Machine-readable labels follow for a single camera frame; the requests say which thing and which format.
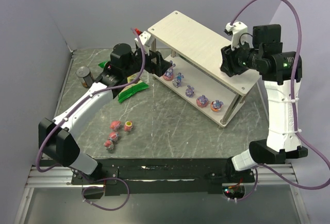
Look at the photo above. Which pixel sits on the white wooden two-tier shelf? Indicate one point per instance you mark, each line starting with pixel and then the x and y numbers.
pixel 197 51

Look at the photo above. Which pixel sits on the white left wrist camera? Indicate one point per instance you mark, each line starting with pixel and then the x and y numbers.
pixel 145 37

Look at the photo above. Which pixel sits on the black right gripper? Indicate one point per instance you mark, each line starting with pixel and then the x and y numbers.
pixel 229 61

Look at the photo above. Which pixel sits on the pink striped bunny toy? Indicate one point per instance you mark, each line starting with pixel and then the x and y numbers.
pixel 113 136

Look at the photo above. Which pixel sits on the green Chuba chips bag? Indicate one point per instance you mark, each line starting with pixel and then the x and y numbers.
pixel 130 90

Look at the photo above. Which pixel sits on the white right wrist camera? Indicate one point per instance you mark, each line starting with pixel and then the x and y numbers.
pixel 239 33

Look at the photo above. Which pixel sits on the dark soda can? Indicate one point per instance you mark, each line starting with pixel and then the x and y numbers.
pixel 84 75

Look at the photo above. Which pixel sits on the purple bunny pink base toy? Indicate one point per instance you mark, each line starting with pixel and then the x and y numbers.
pixel 169 74

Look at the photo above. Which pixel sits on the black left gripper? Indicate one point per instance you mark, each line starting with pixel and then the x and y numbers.
pixel 150 61

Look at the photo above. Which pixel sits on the small purple bunny head toy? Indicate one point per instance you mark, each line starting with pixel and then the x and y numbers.
pixel 189 92

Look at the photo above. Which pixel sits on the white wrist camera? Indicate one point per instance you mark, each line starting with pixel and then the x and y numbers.
pixel 239 33
pixel 145 37

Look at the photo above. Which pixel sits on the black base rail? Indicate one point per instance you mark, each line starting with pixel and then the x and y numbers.
pixel 158 176

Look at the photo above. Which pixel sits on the pink bunny flower ring toy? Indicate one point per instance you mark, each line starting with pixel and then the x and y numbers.
pixel 115 125

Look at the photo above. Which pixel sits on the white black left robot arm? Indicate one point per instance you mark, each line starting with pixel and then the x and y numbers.
pixel 57 136

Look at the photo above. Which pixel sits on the purple bunny blue ears toy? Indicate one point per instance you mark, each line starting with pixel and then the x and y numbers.
pixel 177 81

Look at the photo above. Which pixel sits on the pink cup toy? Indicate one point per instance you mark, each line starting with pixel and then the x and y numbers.
pixel 128 126

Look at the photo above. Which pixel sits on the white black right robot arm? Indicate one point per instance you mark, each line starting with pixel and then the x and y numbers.
pixel 281 73

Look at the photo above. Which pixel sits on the pink bunny red bow toy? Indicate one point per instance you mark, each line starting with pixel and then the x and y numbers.
pixel 109 145

